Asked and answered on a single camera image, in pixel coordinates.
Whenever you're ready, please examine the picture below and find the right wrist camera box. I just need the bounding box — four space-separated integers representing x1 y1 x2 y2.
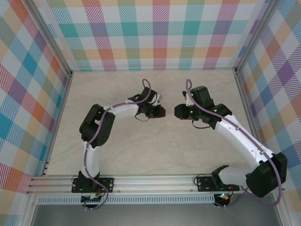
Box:
182 90 193 107

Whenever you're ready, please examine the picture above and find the aluminium side rail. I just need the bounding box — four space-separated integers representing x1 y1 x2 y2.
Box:
41 72 74 177
234 72 270 174

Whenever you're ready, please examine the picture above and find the aluminium mounting rail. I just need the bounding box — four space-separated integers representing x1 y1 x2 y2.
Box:
25 173 285 195

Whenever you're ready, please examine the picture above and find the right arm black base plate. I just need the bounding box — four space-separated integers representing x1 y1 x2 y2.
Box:
196 176 240 192

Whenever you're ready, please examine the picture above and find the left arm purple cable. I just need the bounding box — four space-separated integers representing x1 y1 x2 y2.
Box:
83 79 153 211

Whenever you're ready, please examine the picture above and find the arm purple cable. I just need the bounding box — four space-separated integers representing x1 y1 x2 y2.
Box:
83 79 153 211
185 79 283 208

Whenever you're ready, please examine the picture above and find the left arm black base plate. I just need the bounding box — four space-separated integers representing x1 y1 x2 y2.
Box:
71 178 115 194

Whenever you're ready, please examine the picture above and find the slotted grey cable duct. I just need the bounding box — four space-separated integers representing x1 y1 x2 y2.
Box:
37 194 216 205

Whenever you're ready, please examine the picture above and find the aluminium frame post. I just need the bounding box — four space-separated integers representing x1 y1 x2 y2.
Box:
234 0 282 75
28 0 73 77

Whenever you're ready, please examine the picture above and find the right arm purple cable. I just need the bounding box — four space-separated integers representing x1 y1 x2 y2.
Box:
185 79 283 208

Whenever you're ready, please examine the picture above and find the aluminium frame leg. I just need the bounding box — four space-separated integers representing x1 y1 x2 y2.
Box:
272 192 290 226
22 194 38 226

